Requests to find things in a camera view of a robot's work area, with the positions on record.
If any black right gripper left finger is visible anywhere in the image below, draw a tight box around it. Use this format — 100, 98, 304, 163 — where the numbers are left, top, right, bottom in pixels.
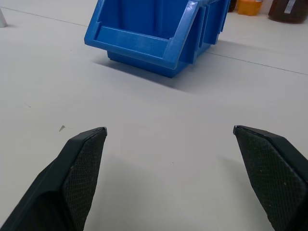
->
0, 126, 108, 231

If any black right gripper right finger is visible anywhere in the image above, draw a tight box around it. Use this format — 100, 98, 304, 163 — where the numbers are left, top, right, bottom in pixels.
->
232, 125, 308, 231

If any blue plastic storage bin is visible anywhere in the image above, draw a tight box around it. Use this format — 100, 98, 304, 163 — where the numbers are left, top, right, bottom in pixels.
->
201, 0, 230, 47
84, 0, 208, 78

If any dark brown jar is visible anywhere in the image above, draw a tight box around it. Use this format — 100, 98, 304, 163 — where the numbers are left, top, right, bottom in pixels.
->
268, 0, 308, 25

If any orange container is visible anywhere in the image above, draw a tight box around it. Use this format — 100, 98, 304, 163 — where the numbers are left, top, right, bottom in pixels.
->
237, 0, 262, 16

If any white cone-shaped object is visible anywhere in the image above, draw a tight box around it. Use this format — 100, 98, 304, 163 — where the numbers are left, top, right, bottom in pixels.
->
0, 7, 8, 28

